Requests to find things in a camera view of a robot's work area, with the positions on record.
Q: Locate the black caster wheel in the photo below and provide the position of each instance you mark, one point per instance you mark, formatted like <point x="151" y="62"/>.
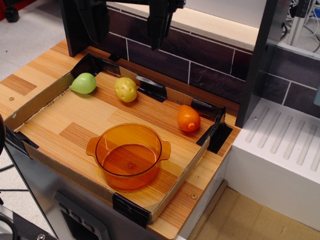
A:
<point x="11" y="14"/>

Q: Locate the orange transparent plastic pot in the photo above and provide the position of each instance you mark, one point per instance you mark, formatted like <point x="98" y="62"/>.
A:
<point x="129" y="155"/>

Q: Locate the orange toy carrot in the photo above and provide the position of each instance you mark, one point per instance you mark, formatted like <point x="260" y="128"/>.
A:
<point x="188" y="119"/>

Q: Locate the white toy sink drainboard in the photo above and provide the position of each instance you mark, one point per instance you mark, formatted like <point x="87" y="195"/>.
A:
<point x="275" y="161"/>

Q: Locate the yellow toy potato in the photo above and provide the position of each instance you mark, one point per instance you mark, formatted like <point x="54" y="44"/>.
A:
<point x="126" y="89"/>

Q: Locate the green toy pear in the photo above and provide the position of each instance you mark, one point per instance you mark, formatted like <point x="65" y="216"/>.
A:
<point x="85" y="83"/>

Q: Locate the cardboard fence with black tape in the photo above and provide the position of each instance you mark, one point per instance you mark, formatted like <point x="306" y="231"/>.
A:
<point x="51" y="125"/>

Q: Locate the toy oven control panel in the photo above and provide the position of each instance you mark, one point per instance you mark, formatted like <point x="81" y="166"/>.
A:
<point x="81" y="224"/>

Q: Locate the dark grey cabinet post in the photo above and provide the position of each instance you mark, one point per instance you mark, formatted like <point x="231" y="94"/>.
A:
<point x="269" y="35"/>

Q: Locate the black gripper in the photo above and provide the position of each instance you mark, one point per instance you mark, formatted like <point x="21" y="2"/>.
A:
<point x="96" y="20"/>

